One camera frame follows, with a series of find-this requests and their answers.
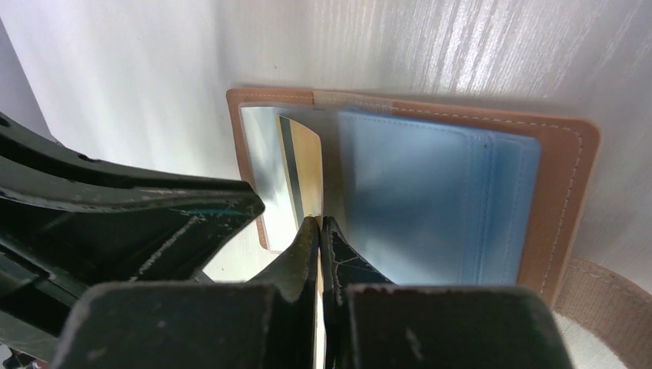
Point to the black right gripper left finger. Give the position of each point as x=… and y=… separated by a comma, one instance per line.
x=267, y=322

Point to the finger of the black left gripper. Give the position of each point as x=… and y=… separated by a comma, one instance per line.
x=69, y=222

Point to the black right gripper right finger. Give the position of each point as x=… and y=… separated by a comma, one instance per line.
x=373, y=323

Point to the tan leather card holder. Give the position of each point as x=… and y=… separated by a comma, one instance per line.
x=443, y=194

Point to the yellow credit card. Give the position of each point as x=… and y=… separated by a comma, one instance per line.
x=302, y=162

